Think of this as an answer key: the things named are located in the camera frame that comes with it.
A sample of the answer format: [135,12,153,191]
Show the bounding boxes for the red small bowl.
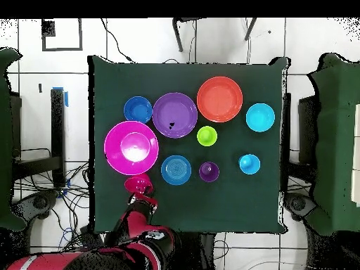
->
[123,173,155,197]

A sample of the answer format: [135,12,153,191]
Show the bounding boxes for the blue straight-sided bowl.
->
[160,155,193,186]

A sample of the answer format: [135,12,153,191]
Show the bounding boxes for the large pink bowl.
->
[103,120,160,176]

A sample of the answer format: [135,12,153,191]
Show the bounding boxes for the purple plastic cup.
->
[198,161,221,183]

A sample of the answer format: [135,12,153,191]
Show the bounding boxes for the dark blue small bowl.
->
[123,96,153,125]

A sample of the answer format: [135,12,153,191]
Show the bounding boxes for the lime green plastic cup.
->
[196,125,218,148]

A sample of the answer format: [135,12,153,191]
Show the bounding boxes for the wide purple bowl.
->
[152,91,199,139]

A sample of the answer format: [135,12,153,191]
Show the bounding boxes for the dark green tablecloth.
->
[88,55,290,236]

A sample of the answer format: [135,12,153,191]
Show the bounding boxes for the black round machine base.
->
[283,192,318,222]
[12,191,60,221]

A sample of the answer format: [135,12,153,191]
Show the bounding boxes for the light blue plastic cup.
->
[238,153,262,176]

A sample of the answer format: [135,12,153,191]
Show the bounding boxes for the wide orange bowl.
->
[196,76,243,124]

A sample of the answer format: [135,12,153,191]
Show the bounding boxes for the light blue small bowl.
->
[245,103,276,133]

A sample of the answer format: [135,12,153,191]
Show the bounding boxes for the green-clothed side table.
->
[305,53,360,236]
[0,47,27,231]

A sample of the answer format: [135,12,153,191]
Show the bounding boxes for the tangle of floor cables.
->
[13,147,113,254]

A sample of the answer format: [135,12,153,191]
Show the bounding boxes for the black bench frame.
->
[281,92,321,169]
[11,88,68,188]

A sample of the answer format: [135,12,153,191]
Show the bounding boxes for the thin black floor cable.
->
[100,18,136,63]

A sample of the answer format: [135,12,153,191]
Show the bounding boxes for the black camera stand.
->
[172,17,259,53]

